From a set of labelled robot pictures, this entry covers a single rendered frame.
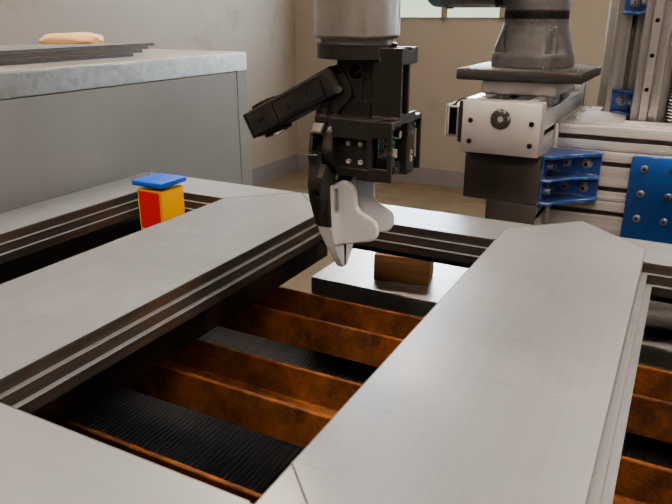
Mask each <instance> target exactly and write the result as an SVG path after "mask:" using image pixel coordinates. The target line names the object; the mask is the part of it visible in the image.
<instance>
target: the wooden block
mask: <svg viewBox="0 0 672 504"><path fill-rule="evenodd" d="M433 270H434V262H429V261H424V260H418V259H412V258H407V257H401V256H395V255H389V254H384V253H378V252H376V253H375V255H374V280H381V281H390V282H399V283H408V284H418V285H429V283H430V280H431V278H432V275H433Z"/></svg>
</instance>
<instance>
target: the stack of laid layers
mask: <svg viewBox="0 0 672 504"><path fill-rule="evenodd" d="M218 200H221V198H215V197H208V196H202V195H195V194H189V193H184V206H185V213H187V212H189V211H192V210H195V209H197V208H200V207H202V206H205V205H208V204H210V203H213V202H215V201H218ZM137 215H140V212H139V203H138V194H137V192H136V193H133V194H130V195H126V196H123V197H120V198H117V199H114V200H110V201H107V202H104V203H101V204H98V205H95V206H91V207H88V208H85V209H82V210H79V211H75V212H72V213H69V214H66V215H63V216H60V217H56V218H53V219H50V220H47V221H44V222H40V223H37V224H34V225H31V226H28V227H25V228H21V229H18V230H15V231H12V232H9V233H5V234H2V235H0V264H2V263H5V262H8V261H11V260H14V259H16V258H19V257H22V256H25V255H28V254H31V253H33V252H36V251H39V250H42V249H45V248H47V247H50V246H53V245H56V244H59V243H61V242H64V241H67V240H70V239H73V238H76V237H78V236H81V235H84V234H87V233H90V232H92V231H95V230H98V229H101V228H104V227H106V226H109V225H112V224H115V223H118V222H120V221H123V220H126V219H129V218H132V217H135V216H137ZM322 240H323V238H322V236H321V234H320V231H319V228H318V225H316V223H315V219H314V217H313V218H311V219H309V220H307V221H305V222H303V223H302V224H300V225H298V226H296V227H294V228H292V229H290V230H288V231H286V232H284V233H282V234H280V235H279V236H277V237H275V238H273V239H271V240H269V241H267V242H265V243H263V244H261V245H259V246H257V247H256V248H254V249H252V250H250V251H248V252H246V253H244V254H242V255H240V256H238V257H236V258H234V259H232V260H231V261H229V262H227V263H225V264H223V265H221V266H219V267H217V268H215V269H213V270H211V271H209V272H208V273H206V274H204V275H202V276H200V277H198V278H196V279H194V280H192V281H190V282H188V283H186V284H185V285H183V286H181V287H179V288H177V289H175V290H173V291H171V292H169V293H167V294H165V295H163V296H162V297H160V298H158V299H156V300H154V301H152V302H150V303H148V304H146V305H144V306H142V307H140V308H139V309H137V310H135V311H133V312H131V313H129V314H127V315H125V316H123V317H121V318H119V319H117V320H116V321H114V322H112V323H110V324H108V325H106V326H104V327H102V328H100V329H98V330H96V331H94V332H93V333H91V334H89V335H87V336H85V337H83V338H81V339H79V340H77V341H75V342H73V343H71V344H70V345H68V346H66V347H64V348H62V349H60V350H58V351H56V352H54V353H52V354H50V355H48V356H47V357H45V358H43V359H41V360H39V361H37V362H35V363H33V364H31V365H29V366H27V367H25V368H24V369H22V370H20V371H18V372H16V373H14V374H12V375H10V376H8V377H6V378H4V379H2V380H1V381H0V402H1V403H4V404H7V405H9V406H12V407H14V408H17V409H19V410H22V411H24V412H27V413H29V414H31V413H33V412H34V411H36V410H38V409H39V408H41V407H43V406H44V405H46V404H48V403H49V402H51V401H53V400H55V399H56V398H58V397H60V396H61V395H63V394H65V393H66V392H68V391H70V390H71V389H73V388H75V387H76V386H78V385H80V384H81V383H83V382H85V381H86V380H88V379H90V378H92V377H93V376H95V375H97V374H98V373H100V372H102V371H103V370H105V369H107V368H108V367H110V366H112V365H113V364H115V363H117V362H118V361H120V360H122V359H123V358H125V357H127V356H129V355H130V354H132V353H134V352H135V351H137V350H139V349H140V348H142V347H144V346H145V345H147V344H149V343H150V342H152V341H154V340H155V339H157V338H159V337H160V336H162V335H164V334H166V333H167V332H169V331H171V330H172V329H174V328H176V327H177V326H179V325H181V324H182V323H184V322H186V321H187V320H189V319H191V318H192V317H194V316H196V315H197V314H199V313H201V312H203V311H204V310H206V309H208V308H209V307H211V306H213V305H214V304H216V303H218V302H219V301H221V300H223V299H224V298H226V297H228V296H229V295H231V294H233V293H234V292H236V291H238V290H240V289H241V288H243V287H245V286H246V285H248V284H250V283H251V282H253V281H255V280H256V279H258V278H260V277H261V276H263V275H265V274H266V273H268V272H270V271H272V270H273V269H275V268H277V267H278V266H280V265H282V264H283V263H285V262H287V261H288V260H290V259H292V258H293V257H295V256H297V255H298V254H300V253H302V252H303V251H305V250H307V249H309V248H310V247H312V246H314V245H315V244H317V243H319V242H320V241H322ZM493 241H494V240H490V239H483V238H476V237H470V236H463V235H457V234H450V233H444V232H437V231H431V230H424V229H418V228H411V227H404V226H398V225H393V227H392V228H391V229H390V230H388V231H386V232H379V235H378V237H377V238H376V239H375V240H374V241H371V242H362V243H353V244H355V245H361V246H367V247H373V248H379V249H384V250H390V251H396V252H402V253H408V254H413V255H419V256H425V257H431V258H437V259H443V260H448V261H454V262H460V263H466V264H473V263H474V262H475V261H476V260H477V259H478V258H479V257H480V255H481V254H482V253H483V252H484V251H485V250H486V249H487V248H488V247H489V245H490V244H491V243H492V242H493ZM650 295H652V296H658V297H664V298H669V299H672V267H666V266H660V265H653V264H647V263H644V262H643V265H642V270H641V274H640V278H639V283H638V287H637V291H636V296H635V300H634V304H633V308H632V313H631V317H630V321H629V326H628V330H627V334H626V338H625V343H624V347H623V351H622V356H621V360H620V364H619V369H618V373H617V377H616V381H615V386H614V390H613V394H612V399H611V403H610V407H609V411H608V416H607V420H606V424H605V429H604V433H603V437H602V442H601V446H600V450H599V454H598V459H597V463H596V467H595V472H594V476H593V480H592V484H591V489H590V493H589V497H588V502H587V504H612V503H613V497H614V492H615V486H616V481H617V475H618V470H619V464H620V459H621V454H622V448H623V443H624V437H625V432H626V426H627V421H628V415H629V410H630V404H631V399H632V394H633V388H634V383H635V377H636V372H637V366H638V361H639V355H640V350H641V344H642V339H643V334H644V328H645V323H646V317H647V312H648V306H649V301H650ZM254 504H307V503H306V501H305V498H304V496H303V493H302V490H301V488H300V485H299V482H298V480H297V477H296V475H295V472H294V469H293V467H292V464H290V465H289V466H288V467H287V468H286V469H285V471H284V472H283V473H282V474H281V475H280V476H279V477H278V478H277V479H276V480H275V481H274V483H273V484H272V485H271V486H270V487H269V488H268V489H267V490H266V491H265V492H264V493H263V495H262V496H261V497H260V498H259V499H258V500H257V501H256V502H255V503H254Z"/></svg>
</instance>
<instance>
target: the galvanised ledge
mask: <svg viewBox="0 0 672 504"><path fill-rule="evenodd" d="M375 253H376V252H372V251H367V250H361V249H355V248H354V249H352V250H351V254H350V257H349V260H348V263H347V265H345V266H344V267H340V266H338V265H337V264H336V263H335V261H334V262H333V263H331V264H330V265H328V266H327V267H325V268H324V269H322V270H321V271H319V272H318V273H316V274H315V275H313V276H312V277H311V288H312V292H314V293H318V294H323V295H328V296H332V297H337V298H342V299H346V300H351V301H356V302H360V303H365V304H370V305H374V306H379V307H384V308H388V309H393V310H398V311H402V312H407V313H412V314H416V315H421V316H426V315H427V314H428V313H429V311H430V310H431V309H432V308H433V307H434V306H435V305H436V304H437V303H438V302H439V301H440V299H441V298H442V297H443V296H444V295H445V294H446V293H447V292H448V291H449V290H450V289H451V287H452V286H453V285H454V284H455V283H456V282H457V281H458V280H459V279H460V278H461V276H462V275H463V274H464V273H465V272H466V271H467V270H468V269H469V268H464V267H458V266H452V265H447V264H441V263H435V262H434V270H433V275H432V278H431V280H430V283H429V285H418V284H408V283H399V282H390V281H381V280H374V255H375ZM638 362H640V363H645V364H649V365H654V366H659V367H663V368H668V369H672V334H664V333H654V332H644V334H643V339H642V344H641V350H640V355H639V361H638Z"/></svg>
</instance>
